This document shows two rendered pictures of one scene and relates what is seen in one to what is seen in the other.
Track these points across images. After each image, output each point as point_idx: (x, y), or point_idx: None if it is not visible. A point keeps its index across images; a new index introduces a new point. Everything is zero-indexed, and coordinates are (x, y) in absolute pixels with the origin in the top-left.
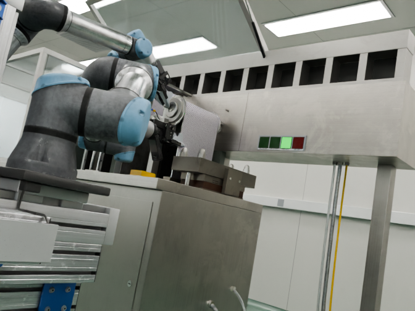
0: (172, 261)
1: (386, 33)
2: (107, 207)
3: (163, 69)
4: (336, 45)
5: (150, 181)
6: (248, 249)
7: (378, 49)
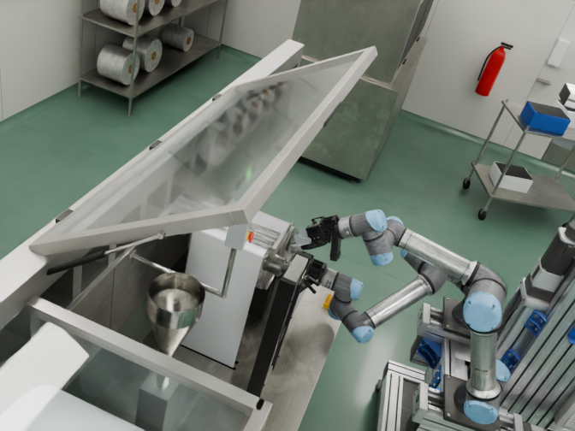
0: None
1: (299, 50)
2: (429, 306)
3: (325, 217)
4: (281, 68)
5: None
6: None
7: (293, 66)
